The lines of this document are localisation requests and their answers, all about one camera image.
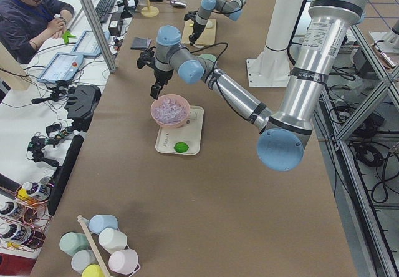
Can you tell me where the grey folded cloth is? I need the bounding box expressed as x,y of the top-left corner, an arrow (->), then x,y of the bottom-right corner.
130,37 -> 152,51

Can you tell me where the wooden mug tree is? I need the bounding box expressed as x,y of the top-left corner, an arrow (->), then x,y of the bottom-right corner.
140,0 -> 159,17

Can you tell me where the black monitor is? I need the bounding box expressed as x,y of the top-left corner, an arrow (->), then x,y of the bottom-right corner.
47,135 -> 84,216

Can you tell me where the pink bowl of ice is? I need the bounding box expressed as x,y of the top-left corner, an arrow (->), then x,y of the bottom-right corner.
150,94 -> 190,128

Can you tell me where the blue teach pendant near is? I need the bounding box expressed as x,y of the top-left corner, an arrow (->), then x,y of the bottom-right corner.
37,52 -> 84,84

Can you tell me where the blue teach pendant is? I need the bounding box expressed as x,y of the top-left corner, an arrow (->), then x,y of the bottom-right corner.
71,30 -> 101,58
37,52 -> 84,84

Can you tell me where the seated person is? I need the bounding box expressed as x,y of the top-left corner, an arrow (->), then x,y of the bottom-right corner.
1,0 -> 75,64

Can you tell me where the mint green bowl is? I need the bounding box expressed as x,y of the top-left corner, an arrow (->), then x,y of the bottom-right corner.
198,53 -> 216,70

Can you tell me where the blue teach pendant far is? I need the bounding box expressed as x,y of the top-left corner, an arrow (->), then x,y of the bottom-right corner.
71,30 -> 101,58

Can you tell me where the cream serving tray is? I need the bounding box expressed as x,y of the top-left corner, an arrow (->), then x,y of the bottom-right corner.
155,106 -> 204,155

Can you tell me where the copper wire bottle rack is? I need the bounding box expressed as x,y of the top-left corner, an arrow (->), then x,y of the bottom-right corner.
1,182 -> 53,253

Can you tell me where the green lime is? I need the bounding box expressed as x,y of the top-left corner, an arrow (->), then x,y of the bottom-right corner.
173,142 -> 190,153

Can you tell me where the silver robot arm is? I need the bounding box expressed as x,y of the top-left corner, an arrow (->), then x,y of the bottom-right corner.
184,0 -> 246,46
150,0 -> 367,171

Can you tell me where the black keyboard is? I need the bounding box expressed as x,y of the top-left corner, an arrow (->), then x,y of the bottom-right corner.
95,0 -> 116,24

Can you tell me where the bamboo cutting board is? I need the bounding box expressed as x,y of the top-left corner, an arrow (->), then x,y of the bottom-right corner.
181,19 -> 217,46

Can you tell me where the pastel cup rack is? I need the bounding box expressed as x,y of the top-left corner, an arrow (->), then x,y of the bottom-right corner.
59,215 -> 141,276

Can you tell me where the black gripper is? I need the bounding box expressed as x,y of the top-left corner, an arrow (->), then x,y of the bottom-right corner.
150,68 -> 173,99
189,22 -> 204,45

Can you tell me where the metal ice scoop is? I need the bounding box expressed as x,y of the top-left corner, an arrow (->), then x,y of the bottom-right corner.
166,0 -> 187,8

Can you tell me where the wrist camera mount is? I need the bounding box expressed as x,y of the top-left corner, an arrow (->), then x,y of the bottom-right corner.
137,46 -> 156,69
183,11 -> 197,22

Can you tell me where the aluminium frame post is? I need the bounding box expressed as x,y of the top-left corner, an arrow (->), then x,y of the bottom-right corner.
79,0 -> 117,74

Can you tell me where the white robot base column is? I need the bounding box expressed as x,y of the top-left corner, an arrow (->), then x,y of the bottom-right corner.
247,0 -> 307,87

